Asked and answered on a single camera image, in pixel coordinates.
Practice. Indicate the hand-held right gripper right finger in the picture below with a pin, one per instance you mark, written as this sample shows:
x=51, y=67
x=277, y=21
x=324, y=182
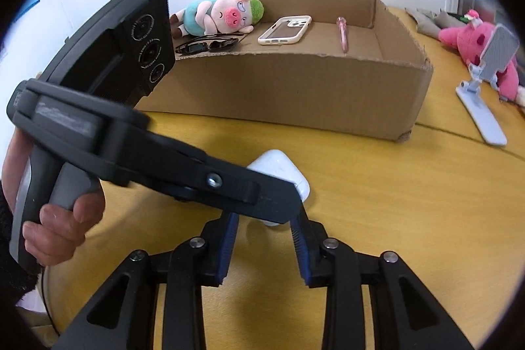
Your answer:
x=301, y=251

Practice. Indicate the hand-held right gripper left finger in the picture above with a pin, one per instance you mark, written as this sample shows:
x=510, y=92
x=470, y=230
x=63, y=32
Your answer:
x=227, y=251

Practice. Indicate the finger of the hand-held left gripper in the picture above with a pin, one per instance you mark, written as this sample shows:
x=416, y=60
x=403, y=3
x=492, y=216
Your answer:
x=246, y=190

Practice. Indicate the white earbuds case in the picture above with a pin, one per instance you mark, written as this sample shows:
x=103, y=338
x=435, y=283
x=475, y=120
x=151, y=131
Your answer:
x=279, y=167

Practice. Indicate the black sunglasses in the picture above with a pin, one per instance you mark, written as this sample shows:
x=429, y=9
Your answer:
x=197, y=46

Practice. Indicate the cardboard box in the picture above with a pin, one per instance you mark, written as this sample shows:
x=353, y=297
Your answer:
x=287, y=87

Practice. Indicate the clear phone case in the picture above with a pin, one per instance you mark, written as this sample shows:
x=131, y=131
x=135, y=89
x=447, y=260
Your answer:
x=293, y=23

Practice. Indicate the person's left hand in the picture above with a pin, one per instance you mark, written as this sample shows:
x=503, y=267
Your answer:
x=61, y=231

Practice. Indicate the pig plush toy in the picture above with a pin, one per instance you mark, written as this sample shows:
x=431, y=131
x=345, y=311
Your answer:
x=221, y=11

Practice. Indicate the pink pen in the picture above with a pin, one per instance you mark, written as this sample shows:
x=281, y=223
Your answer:
x=343, y=36

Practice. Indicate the grey cloth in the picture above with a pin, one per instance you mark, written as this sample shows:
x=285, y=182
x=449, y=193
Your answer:
x=426, y=24

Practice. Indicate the pink plush toy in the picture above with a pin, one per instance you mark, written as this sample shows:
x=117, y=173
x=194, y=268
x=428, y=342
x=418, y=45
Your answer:
x=467, y=42

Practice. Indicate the white phone stand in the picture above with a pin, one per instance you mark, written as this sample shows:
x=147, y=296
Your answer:
x=498, y=50

